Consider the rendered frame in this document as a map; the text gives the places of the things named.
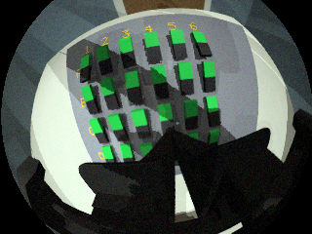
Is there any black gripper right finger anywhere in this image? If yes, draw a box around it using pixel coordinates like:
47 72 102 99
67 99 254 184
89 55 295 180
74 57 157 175
172 128 270 218

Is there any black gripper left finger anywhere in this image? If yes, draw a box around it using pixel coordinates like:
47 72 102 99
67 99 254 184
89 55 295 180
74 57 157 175
78 130 176 223

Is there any grey switch panel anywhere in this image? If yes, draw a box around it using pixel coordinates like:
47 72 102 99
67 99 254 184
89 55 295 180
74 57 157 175
66 13 258 163

